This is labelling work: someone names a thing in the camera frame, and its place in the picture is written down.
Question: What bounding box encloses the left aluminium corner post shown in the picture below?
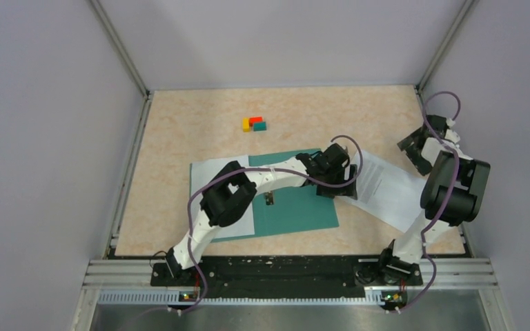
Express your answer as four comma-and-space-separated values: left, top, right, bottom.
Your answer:
87, 0, 150, 99

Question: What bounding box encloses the red block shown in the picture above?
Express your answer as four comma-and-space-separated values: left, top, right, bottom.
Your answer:
248, 117, 264, 126

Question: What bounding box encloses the silver folder clip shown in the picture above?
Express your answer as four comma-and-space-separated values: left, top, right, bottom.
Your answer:
264, 192, 275, 205

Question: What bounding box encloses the aluminium corner post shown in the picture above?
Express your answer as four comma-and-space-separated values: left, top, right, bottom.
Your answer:
415, 0, 479, 94
87, 0, 150, 99

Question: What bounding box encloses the teal block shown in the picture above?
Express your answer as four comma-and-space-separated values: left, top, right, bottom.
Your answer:
253, 121, 267, 132

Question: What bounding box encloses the aluminium frame rail front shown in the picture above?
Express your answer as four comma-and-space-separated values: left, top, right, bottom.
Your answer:
83, 257, 498, 306

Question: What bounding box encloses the right aluminium corner post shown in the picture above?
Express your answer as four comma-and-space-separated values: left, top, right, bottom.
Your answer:
415, 0, 479, 94

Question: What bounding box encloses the green file folder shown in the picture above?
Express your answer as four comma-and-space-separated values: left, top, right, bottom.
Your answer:
190, 148, 340, 244

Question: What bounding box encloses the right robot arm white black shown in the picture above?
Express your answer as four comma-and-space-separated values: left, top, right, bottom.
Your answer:
377, 115, 491, 285

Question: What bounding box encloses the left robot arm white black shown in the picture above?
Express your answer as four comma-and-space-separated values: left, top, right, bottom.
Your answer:
165, 143, 363, 285

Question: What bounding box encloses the printed white paper sheet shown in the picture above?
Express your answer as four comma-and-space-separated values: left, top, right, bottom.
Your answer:
340, 151, 426, 232

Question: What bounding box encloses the yellow block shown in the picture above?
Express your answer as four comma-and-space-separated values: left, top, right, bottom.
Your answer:
242, 118, 251, 132

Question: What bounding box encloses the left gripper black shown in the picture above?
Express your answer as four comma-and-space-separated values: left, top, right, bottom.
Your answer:
316, 164, 356, 200

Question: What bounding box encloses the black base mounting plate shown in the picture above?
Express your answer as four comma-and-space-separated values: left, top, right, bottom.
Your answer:
150, 255, 424, 300

